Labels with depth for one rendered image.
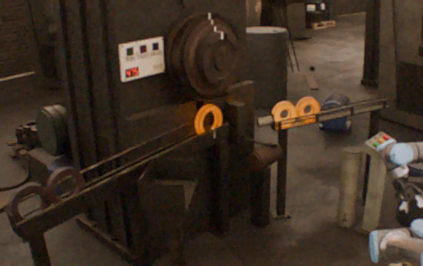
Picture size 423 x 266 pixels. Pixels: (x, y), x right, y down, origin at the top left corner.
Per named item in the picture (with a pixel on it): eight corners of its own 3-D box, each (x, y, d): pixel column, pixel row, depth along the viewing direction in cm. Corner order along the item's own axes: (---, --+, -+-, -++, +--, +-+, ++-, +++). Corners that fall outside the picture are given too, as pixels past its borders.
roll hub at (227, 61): (197, 89, 226) (195, 34, 217) (234, 78, 245) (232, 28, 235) (206, 91, 223) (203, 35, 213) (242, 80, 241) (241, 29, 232)
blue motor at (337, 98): (315, 134, 434) (317, 100, 422) (326, 116, 483) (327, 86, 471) (346, 137, 422) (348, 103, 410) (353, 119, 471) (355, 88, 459)
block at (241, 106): (224, 140, 272) (223, 103, 264) (233, 136, 277) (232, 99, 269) (238, 145, 265) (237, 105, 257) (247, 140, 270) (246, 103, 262)
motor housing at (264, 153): (245, 225, 284) (244, 148, 266) (266, 211, 299) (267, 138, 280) (260, 231, 276) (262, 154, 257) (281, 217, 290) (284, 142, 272)
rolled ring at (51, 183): (81, 162, 191) (77, 159, 193) (45, 178, 179) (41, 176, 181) (89, 197, 198) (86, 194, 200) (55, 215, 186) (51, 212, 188)
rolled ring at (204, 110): (222, 102, 250) (217, 100, 252) (197, 109, 238) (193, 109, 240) (222, 133, 256) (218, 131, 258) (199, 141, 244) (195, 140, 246)
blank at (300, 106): (294, 98, 270) (296, 100, 267) (317, 94, 272) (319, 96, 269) (296, 122, 276) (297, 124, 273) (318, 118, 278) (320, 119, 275)
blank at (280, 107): (270, 103, 268) (271, 104, 265) (294, 98, 270) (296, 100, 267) (272, 127, 274) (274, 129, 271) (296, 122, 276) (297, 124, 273)
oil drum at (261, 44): (229, 102, 544) (227, 29, 513) (259, 92, 584) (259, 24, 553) (268, 111, 505) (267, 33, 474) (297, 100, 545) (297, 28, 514)
